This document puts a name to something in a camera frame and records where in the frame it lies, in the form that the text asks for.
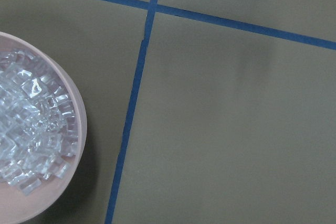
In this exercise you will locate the pink bowl of ice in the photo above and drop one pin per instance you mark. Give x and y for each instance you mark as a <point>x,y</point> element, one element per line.
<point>43,130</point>

